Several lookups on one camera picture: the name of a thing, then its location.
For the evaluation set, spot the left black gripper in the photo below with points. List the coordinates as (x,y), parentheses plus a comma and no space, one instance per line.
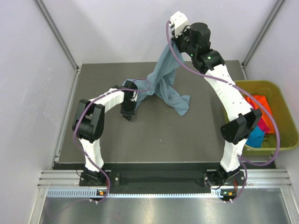
(127,115)

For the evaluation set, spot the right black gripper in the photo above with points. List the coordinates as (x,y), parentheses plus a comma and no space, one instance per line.
(186,31)

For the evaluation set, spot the light blue t shirt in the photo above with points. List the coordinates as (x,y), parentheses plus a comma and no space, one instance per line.
(160,82)

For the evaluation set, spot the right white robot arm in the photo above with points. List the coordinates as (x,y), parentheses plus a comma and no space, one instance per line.
(194,40)

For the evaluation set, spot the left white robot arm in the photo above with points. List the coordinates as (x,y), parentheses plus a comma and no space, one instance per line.
(88,124)

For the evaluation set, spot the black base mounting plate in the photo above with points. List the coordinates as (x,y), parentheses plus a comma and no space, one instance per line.
(173,177)

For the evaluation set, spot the orange t shirt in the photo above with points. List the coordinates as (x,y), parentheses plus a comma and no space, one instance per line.
(262,101)

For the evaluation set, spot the magenta t shirt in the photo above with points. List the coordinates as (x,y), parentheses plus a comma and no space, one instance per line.
(265,124)

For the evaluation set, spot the bright blue t shirt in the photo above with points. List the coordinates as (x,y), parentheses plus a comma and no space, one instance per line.
(256,138)

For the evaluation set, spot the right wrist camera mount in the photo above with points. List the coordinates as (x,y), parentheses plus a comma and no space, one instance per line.
(178,21)

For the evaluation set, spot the right aluminium corner post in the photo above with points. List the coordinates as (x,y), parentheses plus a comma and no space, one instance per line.
(265,27)

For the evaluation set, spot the aluminium corner post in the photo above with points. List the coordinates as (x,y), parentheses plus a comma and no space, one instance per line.
(265,27)
(42,8)

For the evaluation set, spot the slotted grey cable duct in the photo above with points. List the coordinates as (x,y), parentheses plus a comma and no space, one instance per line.
(98,193)

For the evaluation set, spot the left aluminium corner post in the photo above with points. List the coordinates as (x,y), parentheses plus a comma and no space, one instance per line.
(42,8)

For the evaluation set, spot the aluminium frame rail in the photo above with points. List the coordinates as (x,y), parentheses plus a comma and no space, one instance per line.
(257,178)

